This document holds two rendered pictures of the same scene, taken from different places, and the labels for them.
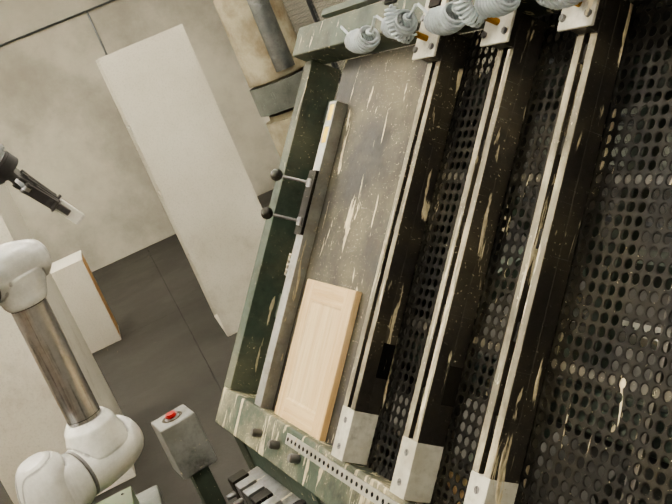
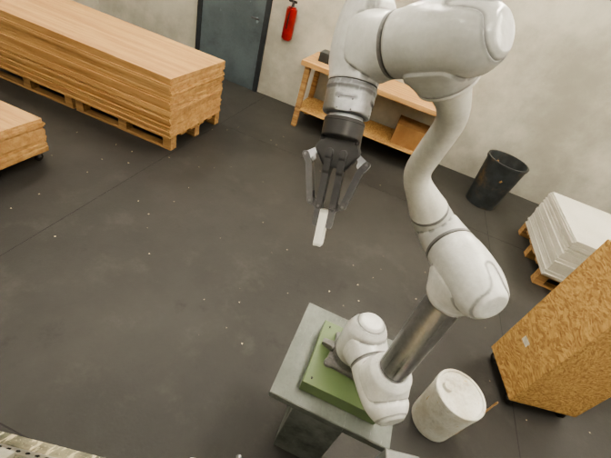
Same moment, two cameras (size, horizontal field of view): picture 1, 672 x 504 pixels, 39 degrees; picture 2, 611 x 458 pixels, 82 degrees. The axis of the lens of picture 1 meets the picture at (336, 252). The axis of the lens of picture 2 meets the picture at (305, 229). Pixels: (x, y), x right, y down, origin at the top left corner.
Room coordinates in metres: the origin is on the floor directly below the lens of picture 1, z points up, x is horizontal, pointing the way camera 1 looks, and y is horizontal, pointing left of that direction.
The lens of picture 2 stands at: (2.40, 0.04, 2.11)
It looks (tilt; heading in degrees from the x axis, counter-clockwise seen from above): 38 degrees down; 108
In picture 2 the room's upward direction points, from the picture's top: 19 degrees clockwise
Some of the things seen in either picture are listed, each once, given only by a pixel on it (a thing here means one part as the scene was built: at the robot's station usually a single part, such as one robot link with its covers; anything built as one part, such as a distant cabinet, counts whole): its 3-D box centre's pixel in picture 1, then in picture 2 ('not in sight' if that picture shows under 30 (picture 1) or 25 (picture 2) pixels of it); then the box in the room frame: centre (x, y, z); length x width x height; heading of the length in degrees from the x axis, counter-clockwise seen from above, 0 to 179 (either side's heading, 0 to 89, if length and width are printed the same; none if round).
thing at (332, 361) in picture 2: not in sight; (346, 352); (2.43, 1.00, 0.84); 0.22 x 0.18 x 0.06; 7
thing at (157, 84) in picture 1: (199, 181); not in sight; (6.59, 0.69, 1.03); 0.60 x 0.58 x 2.05; 11
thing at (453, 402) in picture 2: not in sight; (450, 403); (3.12, 1.57, 0.24); 0.32 x 0.30 x 0.47; 11
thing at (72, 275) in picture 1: (67, 309); not in sight; (7.42, 2.18, 0.36); 0.58 x 0.45 x 0.72; 101
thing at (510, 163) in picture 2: not in sight; (493, 182); (3.00, 4.99, 0.33); 0.52 x 0.52 x 0.65
